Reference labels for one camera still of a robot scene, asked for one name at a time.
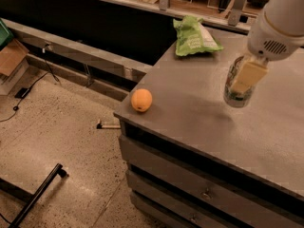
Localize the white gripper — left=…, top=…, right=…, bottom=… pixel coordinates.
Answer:
left=231, top=9, right=304, bottom=94

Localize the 7up soda can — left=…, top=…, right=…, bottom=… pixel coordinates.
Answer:
left=223, top=56, right=256, bottom=108

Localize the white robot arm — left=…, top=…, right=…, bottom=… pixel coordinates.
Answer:
left=227, top=0, right=304, bottom=94

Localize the green rice chip bag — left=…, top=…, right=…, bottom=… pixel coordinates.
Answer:
left=173, top=15, right=223, bottom=56

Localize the grey drawer cabinet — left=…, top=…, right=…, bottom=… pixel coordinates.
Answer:
left=118, top=121, right=304, bottom=228

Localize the orange fruit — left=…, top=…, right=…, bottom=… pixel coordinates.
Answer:
left=131, top=88, right=152, bottom=112

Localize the small wooden stick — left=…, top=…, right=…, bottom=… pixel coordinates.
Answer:
left=96, top=121, right=121, bottom=129

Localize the cardboard box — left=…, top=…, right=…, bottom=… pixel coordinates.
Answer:
left=0, top=39, right=29, bottom=76

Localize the green bin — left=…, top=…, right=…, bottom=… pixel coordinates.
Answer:
left=0, top=19, right=13, bottom=48

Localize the black metal stand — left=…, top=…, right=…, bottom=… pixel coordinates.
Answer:
left=0, top=163, right=68, bottom=228

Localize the grey metal rail frame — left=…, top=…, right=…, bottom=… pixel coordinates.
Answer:
left=3, top=19, right=152, bottom=101

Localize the black power adapter with cable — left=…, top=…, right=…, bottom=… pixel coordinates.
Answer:
left=0, top=62, right=60, bottom=123

